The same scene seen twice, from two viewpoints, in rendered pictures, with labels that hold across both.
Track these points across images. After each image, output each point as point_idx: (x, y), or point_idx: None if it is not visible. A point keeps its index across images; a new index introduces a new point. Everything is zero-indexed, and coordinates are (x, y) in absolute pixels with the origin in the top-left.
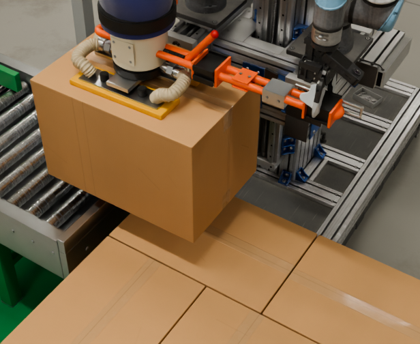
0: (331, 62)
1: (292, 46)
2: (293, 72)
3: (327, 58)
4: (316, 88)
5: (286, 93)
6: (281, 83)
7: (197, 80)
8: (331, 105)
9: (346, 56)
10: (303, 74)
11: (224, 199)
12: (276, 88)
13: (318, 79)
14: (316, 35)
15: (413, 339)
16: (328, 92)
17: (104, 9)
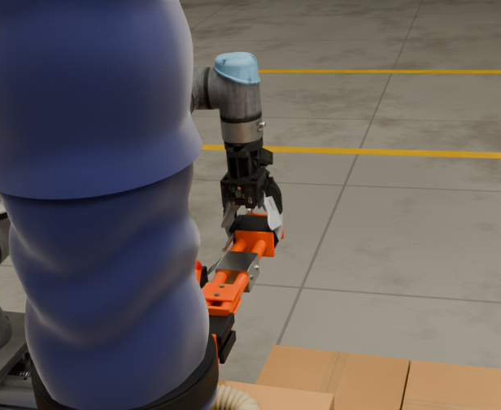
0: (263, 153)
1: None
2: (23, 392)
3: (262, 151)
4: (278, 193)
5: (249, 252)
6: (227, 259)
7: (227, 355)
8: (264, 216)
9: (14, 320)
10: (255, 200)
11: None
12: (241, 260)
13: (267, 186)
14: (258, 128)
15: (340, 387)
16: (237, 222)
17: (178, 381)
